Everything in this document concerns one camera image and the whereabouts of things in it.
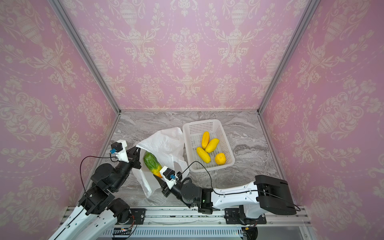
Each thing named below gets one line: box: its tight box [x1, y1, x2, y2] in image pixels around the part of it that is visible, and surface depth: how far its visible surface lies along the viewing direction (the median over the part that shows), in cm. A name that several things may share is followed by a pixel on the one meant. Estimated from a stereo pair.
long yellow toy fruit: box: [196, 147, 211, 164], surface depth 94 cm
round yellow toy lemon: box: [215, 152, 227, 165], surface depth 89 cm
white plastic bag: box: [131, 127, 189, 198], surface depth 73 cm
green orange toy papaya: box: [143, 151, 163, 179], surface depth 61 cm
